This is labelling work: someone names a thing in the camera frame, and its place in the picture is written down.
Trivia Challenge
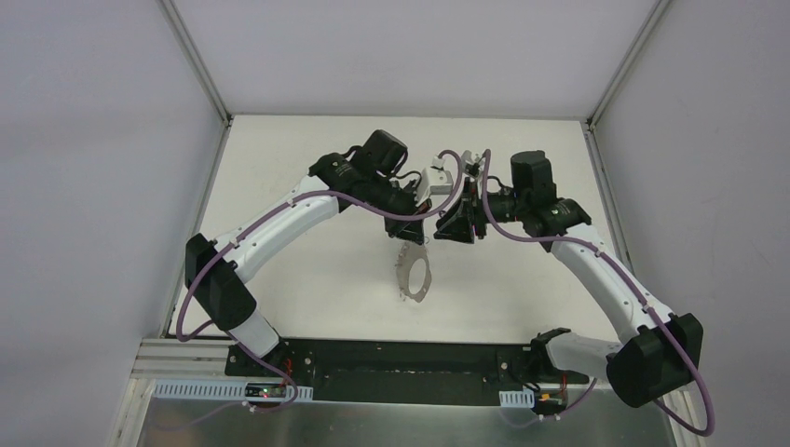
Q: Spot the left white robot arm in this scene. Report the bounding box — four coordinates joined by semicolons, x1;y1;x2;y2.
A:
176;129;431;377

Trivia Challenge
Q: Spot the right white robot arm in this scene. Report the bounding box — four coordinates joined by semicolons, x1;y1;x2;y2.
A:
434;150;703;408

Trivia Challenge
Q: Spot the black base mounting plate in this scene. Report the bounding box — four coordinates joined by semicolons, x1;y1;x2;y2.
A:
225;338;589;406

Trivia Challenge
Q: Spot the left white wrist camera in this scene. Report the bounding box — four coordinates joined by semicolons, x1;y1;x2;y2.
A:
415;156;455;205

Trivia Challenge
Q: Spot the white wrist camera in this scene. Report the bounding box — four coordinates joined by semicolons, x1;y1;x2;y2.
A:
460;150;487;183
415;156;455;205

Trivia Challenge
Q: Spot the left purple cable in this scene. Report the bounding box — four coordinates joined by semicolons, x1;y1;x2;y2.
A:
175;150;465;432

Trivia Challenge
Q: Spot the purple cable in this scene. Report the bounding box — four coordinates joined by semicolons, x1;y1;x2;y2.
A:
175;150;465;432
478;147;717;438

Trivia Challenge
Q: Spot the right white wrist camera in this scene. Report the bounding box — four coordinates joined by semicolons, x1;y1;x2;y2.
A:
460;150;487;183

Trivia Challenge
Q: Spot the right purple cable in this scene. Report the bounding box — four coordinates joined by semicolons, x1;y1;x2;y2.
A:
478;147;717;438

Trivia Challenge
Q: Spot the right white cable duct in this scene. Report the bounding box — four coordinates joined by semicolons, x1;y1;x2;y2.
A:
498;387;536;409

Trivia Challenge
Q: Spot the white cable duct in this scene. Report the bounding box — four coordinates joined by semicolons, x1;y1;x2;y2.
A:
498;387;536;409
152;379;314;403

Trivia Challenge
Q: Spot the left white cable duct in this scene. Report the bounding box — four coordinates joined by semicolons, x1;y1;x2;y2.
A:
152;379;314;403

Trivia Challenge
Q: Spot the aluminium frame rail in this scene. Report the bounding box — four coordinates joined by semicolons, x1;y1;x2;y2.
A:
130;339;231;379

